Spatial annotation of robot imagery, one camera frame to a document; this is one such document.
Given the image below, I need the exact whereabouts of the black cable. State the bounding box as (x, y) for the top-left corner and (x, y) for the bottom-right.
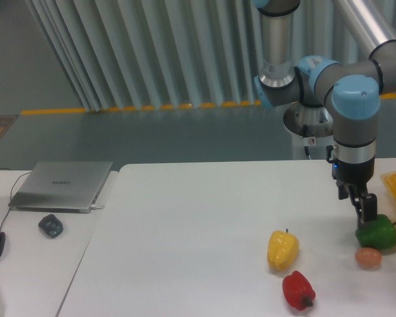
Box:
(0, 168), (34, 236)

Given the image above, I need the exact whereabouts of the silver laptop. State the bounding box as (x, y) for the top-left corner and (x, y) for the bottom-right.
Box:
(9, 161), (112, 213)

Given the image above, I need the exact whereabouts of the red bell pepper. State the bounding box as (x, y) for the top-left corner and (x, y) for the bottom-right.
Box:
(282, 270), (316, 311)

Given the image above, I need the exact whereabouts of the yellow bell pepper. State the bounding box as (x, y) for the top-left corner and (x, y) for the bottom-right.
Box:
(267, 229), (300, 271)

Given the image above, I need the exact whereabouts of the dark blue small device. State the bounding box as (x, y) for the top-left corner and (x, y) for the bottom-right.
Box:
(38, 214), (63, 238)

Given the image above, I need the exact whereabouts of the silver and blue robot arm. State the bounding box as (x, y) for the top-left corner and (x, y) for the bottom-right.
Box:
(253, 1), (396, 229)

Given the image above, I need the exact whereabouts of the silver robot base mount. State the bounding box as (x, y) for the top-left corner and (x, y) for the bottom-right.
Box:
(283, 102), (333, 160)

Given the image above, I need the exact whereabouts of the green bell pepper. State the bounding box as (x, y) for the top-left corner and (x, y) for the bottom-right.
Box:
(355, 214), (396, 250)

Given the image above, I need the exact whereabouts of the brown egg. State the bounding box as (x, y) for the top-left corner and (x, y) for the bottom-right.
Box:
(354, 248), (382, 268)

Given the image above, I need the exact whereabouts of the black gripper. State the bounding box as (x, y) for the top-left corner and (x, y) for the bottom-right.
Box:
(329, 157), (378, 229)

